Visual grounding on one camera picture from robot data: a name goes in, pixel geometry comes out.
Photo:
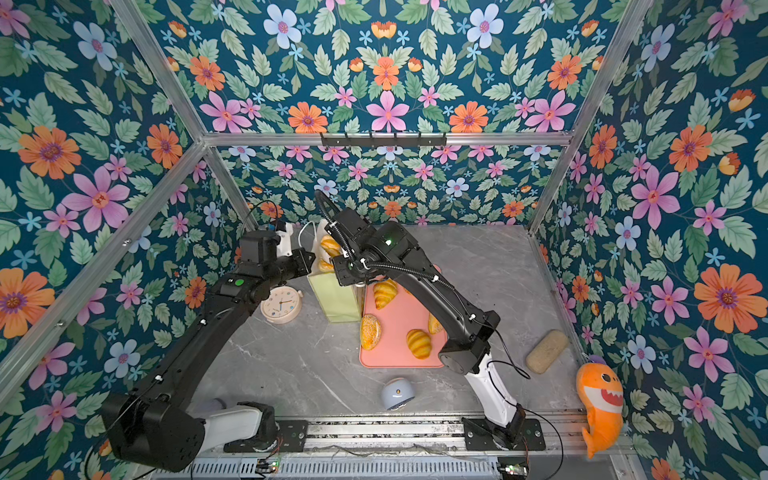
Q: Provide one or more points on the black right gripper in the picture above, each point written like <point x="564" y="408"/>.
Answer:
<point x="342" y="277"/>

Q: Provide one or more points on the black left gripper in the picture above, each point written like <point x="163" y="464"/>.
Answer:
<point x="304" y="263"/>

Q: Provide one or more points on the yellow twisted bread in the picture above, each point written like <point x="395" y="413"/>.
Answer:
<point x="330" y="250"/>

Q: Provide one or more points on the green painted paper bag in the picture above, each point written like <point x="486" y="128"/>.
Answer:
<point x="339" y="304"/>

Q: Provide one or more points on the large sesame bread loaf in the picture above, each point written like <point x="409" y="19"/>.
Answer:
<point x="434" y="326"/>

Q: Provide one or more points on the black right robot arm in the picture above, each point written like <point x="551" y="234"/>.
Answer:
<point x="390" y="251"/>

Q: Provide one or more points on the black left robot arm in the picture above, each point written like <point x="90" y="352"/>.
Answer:
<point x="150" y="424"/>

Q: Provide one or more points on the small sesame bread loaf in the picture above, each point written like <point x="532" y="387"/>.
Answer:
<point x="370" y="332"/>

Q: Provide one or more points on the striped yellow bread roll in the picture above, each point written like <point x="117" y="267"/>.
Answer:
<point x="419" y="343"/>

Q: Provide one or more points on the yellow croissant left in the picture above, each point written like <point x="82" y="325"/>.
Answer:
<point x="384" y="293"/>

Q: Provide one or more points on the pink round alarm clock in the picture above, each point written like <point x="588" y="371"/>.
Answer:
<point x="282" y="306"/>

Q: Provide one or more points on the pink plastic tray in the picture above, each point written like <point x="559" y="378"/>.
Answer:
<point x="398" y="318"/>

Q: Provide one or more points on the tan sponge block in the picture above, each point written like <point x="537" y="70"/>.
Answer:
<point x="546" y="351"/>

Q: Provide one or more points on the orange shark plush toy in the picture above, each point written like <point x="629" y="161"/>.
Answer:
<point x="601" y="393"/>

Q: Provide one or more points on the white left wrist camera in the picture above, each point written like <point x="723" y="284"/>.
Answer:
<point x="284" y="232"/>

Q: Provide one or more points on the black hook rail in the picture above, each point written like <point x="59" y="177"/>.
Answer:
<point x="371" y="140"/>

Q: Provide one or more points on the metal base rail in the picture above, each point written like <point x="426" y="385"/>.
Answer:
<point x="450" y="446"/>

